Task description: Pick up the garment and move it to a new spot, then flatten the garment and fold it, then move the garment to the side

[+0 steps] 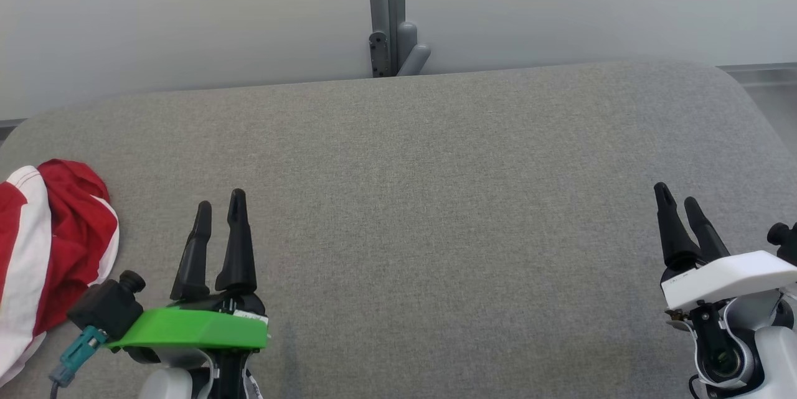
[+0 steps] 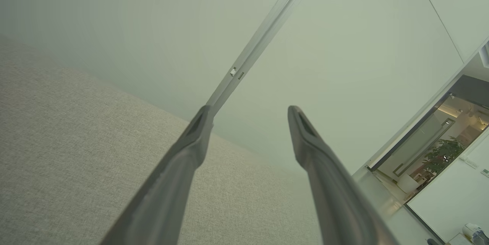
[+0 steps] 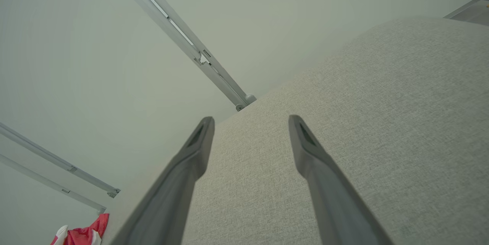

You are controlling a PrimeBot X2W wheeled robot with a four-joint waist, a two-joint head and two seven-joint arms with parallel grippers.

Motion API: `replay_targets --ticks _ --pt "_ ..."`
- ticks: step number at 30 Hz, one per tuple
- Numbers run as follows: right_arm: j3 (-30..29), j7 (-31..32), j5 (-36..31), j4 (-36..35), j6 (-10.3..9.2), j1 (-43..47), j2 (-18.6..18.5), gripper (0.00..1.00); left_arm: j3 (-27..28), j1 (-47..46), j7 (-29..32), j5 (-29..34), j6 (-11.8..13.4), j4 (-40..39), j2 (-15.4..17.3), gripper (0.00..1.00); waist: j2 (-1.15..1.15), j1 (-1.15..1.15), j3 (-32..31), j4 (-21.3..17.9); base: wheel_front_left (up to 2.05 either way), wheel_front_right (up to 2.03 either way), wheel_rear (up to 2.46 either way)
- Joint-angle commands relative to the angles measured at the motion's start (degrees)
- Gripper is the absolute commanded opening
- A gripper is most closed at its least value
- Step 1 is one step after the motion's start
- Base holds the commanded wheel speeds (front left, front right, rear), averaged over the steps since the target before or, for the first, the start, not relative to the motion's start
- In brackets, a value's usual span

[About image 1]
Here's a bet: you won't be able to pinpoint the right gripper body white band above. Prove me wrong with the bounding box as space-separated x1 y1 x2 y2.
661 251 797 312

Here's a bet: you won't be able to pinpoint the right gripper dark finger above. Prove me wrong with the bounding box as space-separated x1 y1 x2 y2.
684 197 730 261
654 182 704 270

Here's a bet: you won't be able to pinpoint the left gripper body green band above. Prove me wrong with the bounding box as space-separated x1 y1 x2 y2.
106 290 270 353

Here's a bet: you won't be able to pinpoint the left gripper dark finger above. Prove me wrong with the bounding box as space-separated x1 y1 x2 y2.
215 189 258 295
170 201 212 301

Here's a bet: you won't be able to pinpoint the red white shorts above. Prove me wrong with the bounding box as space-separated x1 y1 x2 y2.
0 159 120 387

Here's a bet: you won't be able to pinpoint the teal connector with black cable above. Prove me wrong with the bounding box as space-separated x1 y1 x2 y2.
49 324 108 399

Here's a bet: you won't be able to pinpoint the grey partition post with foot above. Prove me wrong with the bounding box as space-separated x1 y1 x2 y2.
365 0 432 78

